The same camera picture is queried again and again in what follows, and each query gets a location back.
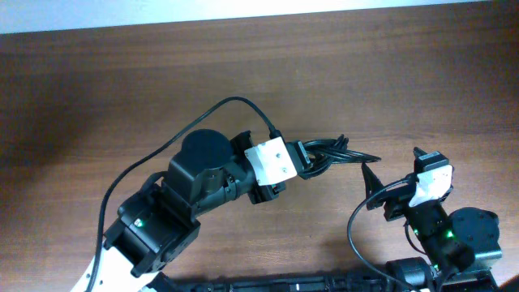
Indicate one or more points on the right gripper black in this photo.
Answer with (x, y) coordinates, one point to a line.
(394, 207)

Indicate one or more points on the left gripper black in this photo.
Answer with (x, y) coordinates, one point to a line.
(262, 193)

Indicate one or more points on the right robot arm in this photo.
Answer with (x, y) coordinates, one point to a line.
(457, 249)

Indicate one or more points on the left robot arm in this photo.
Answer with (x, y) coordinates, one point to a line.
(156, 224)

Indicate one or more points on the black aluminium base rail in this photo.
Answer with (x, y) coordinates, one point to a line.
(359, 281)

